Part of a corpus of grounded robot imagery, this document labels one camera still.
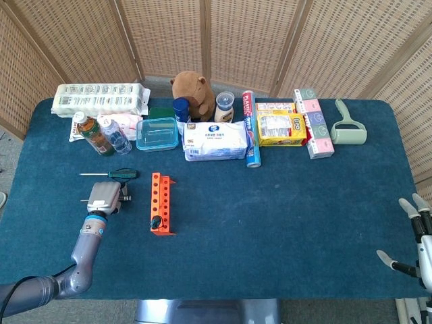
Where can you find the clear water bottle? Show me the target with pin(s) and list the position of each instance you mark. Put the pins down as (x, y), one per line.
(118, 140)

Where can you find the green lint roller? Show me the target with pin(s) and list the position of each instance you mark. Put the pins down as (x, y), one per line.
(347, 135)

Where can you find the wicker folding screen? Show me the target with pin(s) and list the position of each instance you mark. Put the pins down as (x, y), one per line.
(168, 33)

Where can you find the clear container blue lid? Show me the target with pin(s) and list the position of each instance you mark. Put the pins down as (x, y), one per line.
(157, 135)

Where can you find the orange tool rack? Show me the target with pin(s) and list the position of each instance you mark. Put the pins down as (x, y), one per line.
(155, 195)

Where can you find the blue felt table cover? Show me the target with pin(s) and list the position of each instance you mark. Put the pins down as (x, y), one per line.
(270, 219)

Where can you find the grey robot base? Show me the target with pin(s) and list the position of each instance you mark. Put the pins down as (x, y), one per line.
(202, 312)

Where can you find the brown capybara plush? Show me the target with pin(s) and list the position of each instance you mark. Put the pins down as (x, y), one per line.
(192, 91)

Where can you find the yellow biscuit bag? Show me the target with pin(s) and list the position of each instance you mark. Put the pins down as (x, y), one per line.
(280, 130)

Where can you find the green tea bottle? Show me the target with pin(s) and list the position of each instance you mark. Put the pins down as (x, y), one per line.
(98, 138)

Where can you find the blue-capped spray can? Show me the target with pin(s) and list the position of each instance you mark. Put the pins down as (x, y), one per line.
(181, 109)

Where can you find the white yellow snack box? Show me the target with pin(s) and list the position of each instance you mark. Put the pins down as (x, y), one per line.
(275, 107)

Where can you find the left robot hand silver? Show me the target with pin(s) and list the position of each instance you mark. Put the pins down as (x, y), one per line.
(104, 197)

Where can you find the pink white snack bag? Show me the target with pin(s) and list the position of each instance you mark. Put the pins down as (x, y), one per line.
(130, 123)

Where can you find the mayonnaise bottle clear cap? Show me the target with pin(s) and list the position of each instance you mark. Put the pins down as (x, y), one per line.
(224, 113)

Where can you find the white toilet paper pack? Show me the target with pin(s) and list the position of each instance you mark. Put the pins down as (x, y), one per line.
(98, 98)

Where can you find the pink green tissue pack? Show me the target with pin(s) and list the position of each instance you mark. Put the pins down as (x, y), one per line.
(315, 125)

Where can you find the plastic wrap roll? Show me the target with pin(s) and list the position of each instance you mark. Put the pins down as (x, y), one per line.
(248, 101)

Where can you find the green flat box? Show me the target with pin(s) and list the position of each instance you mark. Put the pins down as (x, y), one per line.
(161, 113)

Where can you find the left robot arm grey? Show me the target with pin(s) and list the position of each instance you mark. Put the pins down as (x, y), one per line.
(84, 249)

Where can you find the white wet wipes pack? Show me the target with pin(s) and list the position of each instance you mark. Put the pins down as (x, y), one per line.
(212, 141)

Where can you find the right robot hand white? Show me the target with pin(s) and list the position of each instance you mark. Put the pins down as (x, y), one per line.
(426, 256)

